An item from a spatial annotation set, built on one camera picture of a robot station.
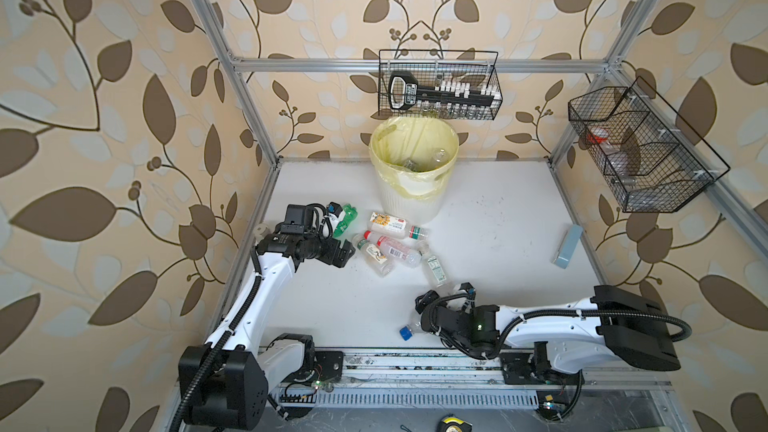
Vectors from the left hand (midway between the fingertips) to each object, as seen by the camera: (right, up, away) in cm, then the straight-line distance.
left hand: (338, 241), depth 82 cm
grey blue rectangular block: (+70, -4, +11) cm, 71 cm away
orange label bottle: (+30, +25, +12) cm, 41 cm away
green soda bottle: (0, +6, +19) cm, 20 cm away
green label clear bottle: (+28, -9, +5) cm, 30 cm away
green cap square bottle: (+9, -5, +7) cm, 13 cm away
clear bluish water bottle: (+21, +23, +23) cm, 39 cm away
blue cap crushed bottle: (+19, -23, -5) cm, 30 cm away
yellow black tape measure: (+29, -37, -16) cm, 50 cm away
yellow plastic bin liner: (+22, +27, +23) cm, 42 cm away
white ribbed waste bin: (+23, +6, +21) cm, 32 cm away
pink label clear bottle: (+20, -6, +7) cm, 22 cm away
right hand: (+22, -20, -2) cm, 30 cm away
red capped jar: (+72, +28, +1) cm, 77 cm away
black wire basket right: (+79, +22, -9) cm, 82 cm away
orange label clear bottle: (+16, +2, +14) cm, 21 cm away
